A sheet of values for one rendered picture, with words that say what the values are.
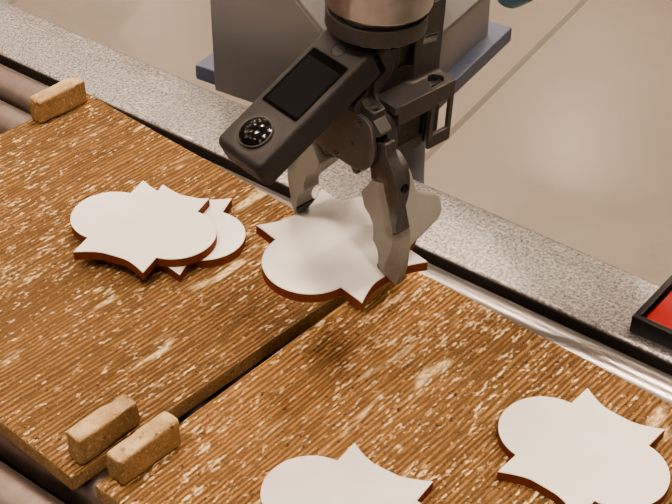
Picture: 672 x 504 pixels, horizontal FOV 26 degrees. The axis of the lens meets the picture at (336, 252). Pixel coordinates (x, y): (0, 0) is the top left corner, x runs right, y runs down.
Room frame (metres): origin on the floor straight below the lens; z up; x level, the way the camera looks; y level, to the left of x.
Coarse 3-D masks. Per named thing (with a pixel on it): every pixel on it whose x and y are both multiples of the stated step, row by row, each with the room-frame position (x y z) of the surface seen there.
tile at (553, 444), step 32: (512, 416) 0.79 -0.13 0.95; (544, 416) 0.79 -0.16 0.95; (576, 416) 0.79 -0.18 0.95; (608, 416) 0.79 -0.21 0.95; (512, 448) 0.76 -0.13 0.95; (544, 448) 0.76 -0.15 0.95; (576, 448) 0.76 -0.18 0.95; (608, 448) 0.76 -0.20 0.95; (640, 448) 0.76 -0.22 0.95; (512, 480) 0.73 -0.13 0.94; (544, 480) 0.73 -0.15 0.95; (576, 480) 0.73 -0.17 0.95; (608, 480) 0.73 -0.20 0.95; (640, 480) 0.73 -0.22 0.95
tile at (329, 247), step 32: (320, 192) 0.94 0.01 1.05; (288, 224) 0.90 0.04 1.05; (320, 224) 0.90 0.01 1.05; (352, 224) 0.90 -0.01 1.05; (288, 256) 0.86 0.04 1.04; (320, 256) 0.86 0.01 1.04; (352, 256) 0.86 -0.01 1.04; (416, 256) 0.86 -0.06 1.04; (288, 288) 0.83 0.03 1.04; (320, 288) 0.83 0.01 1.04; (352, 288) 0.83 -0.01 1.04
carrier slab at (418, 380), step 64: (320, 320) 0.91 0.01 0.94; (384, 320) 0.91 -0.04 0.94; (448, 320) 0.91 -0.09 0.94; (256, 384) 0.84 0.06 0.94; (320, 384) 0.84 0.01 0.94; (384, 384) 0.84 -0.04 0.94; (448, 384) 0.84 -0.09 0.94; (512, 384) 0.84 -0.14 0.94; (576, 384) 0.84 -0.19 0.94; (192, 448) 0.77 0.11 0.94; (256, 448) 0.77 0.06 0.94; (320, 448) 0.77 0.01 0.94; (384, 448) 0.77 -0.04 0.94; (448, 448) 0.77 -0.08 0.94
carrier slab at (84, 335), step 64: (64, 128) 1.20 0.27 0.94; (128, 128) 1.20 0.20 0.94; (0, 192) 1.10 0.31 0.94; (64, 192) 1.10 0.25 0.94; (128, 192) 1.10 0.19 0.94; (192, 192) 1.10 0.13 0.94; (256, 192) 1.10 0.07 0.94; (0, 256) 1.00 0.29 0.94; (64, 256) 1.00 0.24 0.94; (256, 256) 1.00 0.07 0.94; (0, 320) 0.91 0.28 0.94; (64, 320) 0.91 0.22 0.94; (128, 320) 0.91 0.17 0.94; (192, 320) 0.91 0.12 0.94; (256, 320) 0.91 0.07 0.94; (0, 384) 0.84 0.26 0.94; (64, 384) 0.84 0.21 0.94; (128, 384) 0.84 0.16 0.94; (192, 384) 0.84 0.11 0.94; (64, 448) 0.77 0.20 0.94
